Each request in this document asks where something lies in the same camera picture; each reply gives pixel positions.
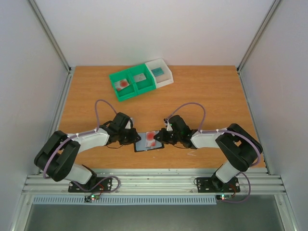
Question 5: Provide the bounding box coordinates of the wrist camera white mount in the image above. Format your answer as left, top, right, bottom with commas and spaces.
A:
164, 118, 173, 131
121, 117, 133, 129

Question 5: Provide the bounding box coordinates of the green bin left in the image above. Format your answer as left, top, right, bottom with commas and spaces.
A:
109, 70, 137, 102

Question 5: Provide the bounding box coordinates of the right small circuit board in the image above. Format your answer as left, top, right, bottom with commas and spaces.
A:
216, 194, 235, 201

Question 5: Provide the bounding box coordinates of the green bin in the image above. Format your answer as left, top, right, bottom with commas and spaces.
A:
109, 70, 137, 102
126, 64, 156, 95

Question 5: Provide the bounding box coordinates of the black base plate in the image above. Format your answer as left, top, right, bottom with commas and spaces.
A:
193, 177, 241, 193
68, 177, 112, 193

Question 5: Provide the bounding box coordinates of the teal card in bin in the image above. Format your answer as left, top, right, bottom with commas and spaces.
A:
151, 67, 164, 77

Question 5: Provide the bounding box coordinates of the small circuit board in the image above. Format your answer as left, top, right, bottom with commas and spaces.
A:
216, 194, 235, 201
84, 194, 100, 203

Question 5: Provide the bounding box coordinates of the left small circuit board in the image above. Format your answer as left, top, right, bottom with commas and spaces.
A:
84, 194, 100, 203

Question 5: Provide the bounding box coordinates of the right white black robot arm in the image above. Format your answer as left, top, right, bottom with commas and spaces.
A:
154, 115, 263, 192

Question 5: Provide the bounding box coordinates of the aluminium frame rail front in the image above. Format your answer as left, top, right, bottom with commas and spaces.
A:
22, 167, 286, 195

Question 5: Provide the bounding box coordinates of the grey card in bin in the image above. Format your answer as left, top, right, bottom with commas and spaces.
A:
133, 73, 146, 83

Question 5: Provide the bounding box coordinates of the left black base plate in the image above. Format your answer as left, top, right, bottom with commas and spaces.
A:
68, 177, 112, 193

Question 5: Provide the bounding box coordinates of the black leather card holder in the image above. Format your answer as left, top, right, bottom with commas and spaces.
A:
134, 131, 164, 153

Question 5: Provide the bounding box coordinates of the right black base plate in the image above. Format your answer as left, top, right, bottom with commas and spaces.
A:
193, 177, 241, 193

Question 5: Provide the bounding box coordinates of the red dot credit card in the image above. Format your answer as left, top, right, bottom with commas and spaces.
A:
114, 79, 130, 91

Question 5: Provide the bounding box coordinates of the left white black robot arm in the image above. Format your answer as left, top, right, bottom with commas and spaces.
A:
34, 113, 141, 192

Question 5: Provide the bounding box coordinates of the white bin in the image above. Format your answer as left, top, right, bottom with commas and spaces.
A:
145, 58, 174, 88

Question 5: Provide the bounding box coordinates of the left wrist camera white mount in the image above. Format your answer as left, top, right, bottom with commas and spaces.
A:
121, 117, 133, 129

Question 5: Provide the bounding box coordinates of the green bin middle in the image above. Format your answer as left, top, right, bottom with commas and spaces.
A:
126, 64, 156, 95

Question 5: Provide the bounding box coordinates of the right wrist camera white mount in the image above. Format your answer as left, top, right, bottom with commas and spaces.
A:
164, 118, 173, 131

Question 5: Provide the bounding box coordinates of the grey slotted cable duct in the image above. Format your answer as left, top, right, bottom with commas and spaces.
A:
33, 195, 217, 205

